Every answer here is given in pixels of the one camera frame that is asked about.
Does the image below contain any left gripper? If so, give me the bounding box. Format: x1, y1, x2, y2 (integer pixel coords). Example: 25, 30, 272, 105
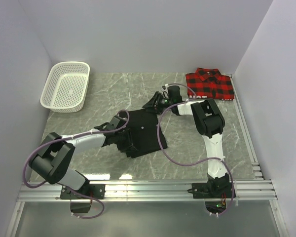
114, 128, 138, 153

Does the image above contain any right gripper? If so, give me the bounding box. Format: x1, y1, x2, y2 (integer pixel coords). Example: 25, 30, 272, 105
143, 91, 174, 115

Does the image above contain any black long sleeve shirt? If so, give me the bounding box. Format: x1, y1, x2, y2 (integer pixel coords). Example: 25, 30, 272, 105
117, 109, 160, 158

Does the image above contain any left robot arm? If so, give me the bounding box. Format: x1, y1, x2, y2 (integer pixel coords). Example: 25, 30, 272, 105
28, 122, 137, 198

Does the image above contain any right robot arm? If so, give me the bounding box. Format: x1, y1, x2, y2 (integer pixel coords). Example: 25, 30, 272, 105
143, 92, 231, 198

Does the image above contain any folded black shirt under plaid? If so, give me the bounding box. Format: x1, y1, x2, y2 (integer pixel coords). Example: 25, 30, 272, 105
188, 95, 234, 101

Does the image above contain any red black plaid shirt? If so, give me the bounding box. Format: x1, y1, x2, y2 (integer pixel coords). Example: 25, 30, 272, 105
185, 68, 235, 98

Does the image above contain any white perforated plastic basket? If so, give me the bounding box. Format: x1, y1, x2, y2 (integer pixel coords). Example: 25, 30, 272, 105
40, 61, 90, 113

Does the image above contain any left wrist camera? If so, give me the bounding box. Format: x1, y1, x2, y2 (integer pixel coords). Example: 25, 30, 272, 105
108, 115, 127, 130

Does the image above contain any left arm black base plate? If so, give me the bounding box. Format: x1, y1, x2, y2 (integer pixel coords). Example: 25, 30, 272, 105
60, 184, 106, 200

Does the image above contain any black box under rail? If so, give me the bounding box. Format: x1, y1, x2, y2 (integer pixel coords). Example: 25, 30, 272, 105
70, 202, 91, 214

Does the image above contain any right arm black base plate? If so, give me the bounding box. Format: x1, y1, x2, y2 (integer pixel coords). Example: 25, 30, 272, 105
187, 183, 236, 199

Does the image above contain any aluminium right side rail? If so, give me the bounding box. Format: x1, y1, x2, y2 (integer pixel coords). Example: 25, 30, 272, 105
225, 73, 264, 180

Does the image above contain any aluminium rail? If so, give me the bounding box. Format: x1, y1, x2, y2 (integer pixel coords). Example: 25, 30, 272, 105
225, 73, 264, 180
17, 180, 277, 202

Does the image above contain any aluminium front rail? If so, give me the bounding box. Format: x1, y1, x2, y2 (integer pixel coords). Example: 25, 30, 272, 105
17, 180, 277, 202

